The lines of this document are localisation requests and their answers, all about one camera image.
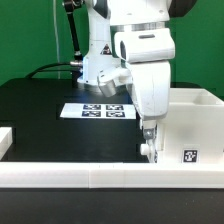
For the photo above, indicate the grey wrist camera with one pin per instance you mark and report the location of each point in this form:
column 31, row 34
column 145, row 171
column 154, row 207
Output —
column 113, row 80

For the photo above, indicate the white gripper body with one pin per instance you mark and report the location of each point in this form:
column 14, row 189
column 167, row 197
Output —
column 150, row 88

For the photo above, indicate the white drawer cabinet frame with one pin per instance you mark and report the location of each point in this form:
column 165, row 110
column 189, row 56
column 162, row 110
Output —
column 193, row 130

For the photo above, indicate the white drawer box with knob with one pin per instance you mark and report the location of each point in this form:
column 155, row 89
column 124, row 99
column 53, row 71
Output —
column 148, row 149

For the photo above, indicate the white marker sheet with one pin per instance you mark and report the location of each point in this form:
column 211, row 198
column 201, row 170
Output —
column 98, row 111

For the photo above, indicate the white front fence rail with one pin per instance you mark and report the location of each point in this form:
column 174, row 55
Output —
column 110, row 175

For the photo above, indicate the white left fence piece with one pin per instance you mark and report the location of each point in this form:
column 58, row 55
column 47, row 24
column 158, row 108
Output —
column 5, row 140

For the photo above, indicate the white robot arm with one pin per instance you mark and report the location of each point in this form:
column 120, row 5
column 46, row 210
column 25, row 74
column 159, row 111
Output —
column 130, row 46

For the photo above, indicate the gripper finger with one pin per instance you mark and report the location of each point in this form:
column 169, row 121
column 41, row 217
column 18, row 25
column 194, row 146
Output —
column 150, row 131

